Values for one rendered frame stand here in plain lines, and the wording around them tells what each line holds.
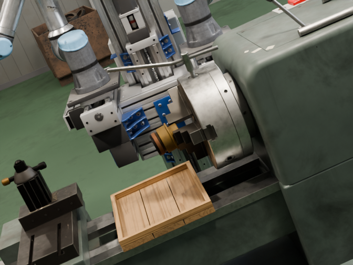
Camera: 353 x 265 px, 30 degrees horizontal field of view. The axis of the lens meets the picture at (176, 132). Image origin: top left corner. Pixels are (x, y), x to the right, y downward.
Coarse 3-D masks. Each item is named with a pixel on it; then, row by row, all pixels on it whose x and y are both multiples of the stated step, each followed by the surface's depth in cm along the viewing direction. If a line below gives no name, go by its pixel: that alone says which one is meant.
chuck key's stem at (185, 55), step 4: (184, 52) 195; (184, 56) 195; (188, 56) 195; (184, 60) 196; (188, 60) 196; (188, 64) 196; (192, 64) 198; (188, 68) 197; (192, 68) 197; (192, 72) 198; (192, 76) 199
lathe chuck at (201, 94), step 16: (192, 80) 198; (208, 80) 196; (192, 96) 194; (208, 96) 193; (192, 112) 202; (208, 112) 192; (224, 112) 192; (224, 128) 193; (208, 144) 196; (224, 144) 195; (240, 144) 196; (224, 160) 200
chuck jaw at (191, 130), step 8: (184, 128) 201; (192, 128) 198; (200, 128) 194; (208, 128) 193; (176, 136) 201; (184, 136) 198; (192, 136) 194; (200, 136) 194; (208, 136) 193; (216, 136) 194
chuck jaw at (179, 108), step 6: (168, 90) 209; (174, 90) 209; (180, 90) 209; (174, 96) 208; (180, 96) 208; (174, 102) 208; (180, 102) 208; (186, 102) 208; (168, 108) 211; (174, 108) 207; (180, 108) 207; (186, 108) 207; (168, 114) 207; (174, 114) 207; (180, 114) 207; (186, 114) 207; (192, 114) 209; (168, 120) 207; (174, 120) 206; (180, 120) 208
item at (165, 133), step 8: (160, 128) 205; (168, 128) 205; (176, 128) 204; (152, 136) 205; (160, 136) 203; (168, 136) 203; (160, 144) 203; (168, 144) 203; (176, 144) 204; (160, 152) 205
